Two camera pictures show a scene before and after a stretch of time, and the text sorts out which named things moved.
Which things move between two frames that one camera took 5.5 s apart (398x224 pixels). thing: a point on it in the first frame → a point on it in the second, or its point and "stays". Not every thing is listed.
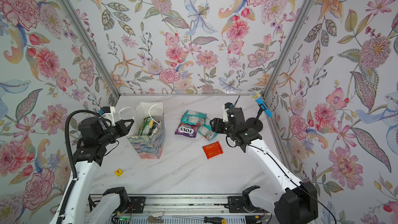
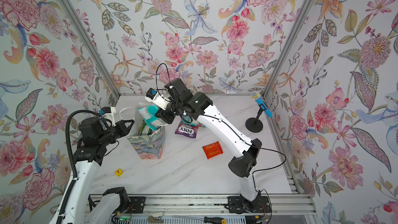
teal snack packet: (206, 131) → (148, 114)
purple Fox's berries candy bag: (187, 130) stays
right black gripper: (224, 125) → (167, 114)
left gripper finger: (123, 122) stays
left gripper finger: (126, 130) stays
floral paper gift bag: (148, 147) stays
